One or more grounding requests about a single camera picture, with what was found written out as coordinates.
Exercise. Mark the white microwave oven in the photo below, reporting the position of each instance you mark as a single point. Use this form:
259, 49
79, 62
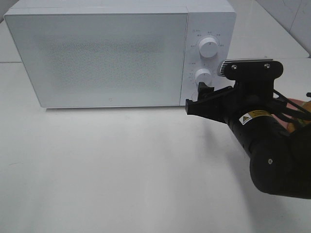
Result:
204, 18

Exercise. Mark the lower white microwave knob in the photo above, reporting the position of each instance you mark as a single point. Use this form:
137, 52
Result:
203, 75

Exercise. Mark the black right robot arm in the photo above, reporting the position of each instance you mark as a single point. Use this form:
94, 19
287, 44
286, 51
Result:
270, 131

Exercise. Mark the white microwave door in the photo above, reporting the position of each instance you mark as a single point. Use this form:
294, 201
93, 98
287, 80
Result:
102, 60

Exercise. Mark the white microwave knob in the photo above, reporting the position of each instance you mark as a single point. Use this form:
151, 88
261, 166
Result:
208, 46
203, 75

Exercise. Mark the round white door button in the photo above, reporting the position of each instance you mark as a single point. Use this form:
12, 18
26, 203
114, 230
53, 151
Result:
194, 96

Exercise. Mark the upper white microwave knob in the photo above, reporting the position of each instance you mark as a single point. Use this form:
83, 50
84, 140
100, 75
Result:
208, 46

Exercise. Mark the pink round plate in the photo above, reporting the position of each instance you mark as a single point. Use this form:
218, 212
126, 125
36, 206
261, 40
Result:
301, 123

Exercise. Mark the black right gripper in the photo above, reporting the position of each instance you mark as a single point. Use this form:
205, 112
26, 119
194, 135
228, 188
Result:
244, 102

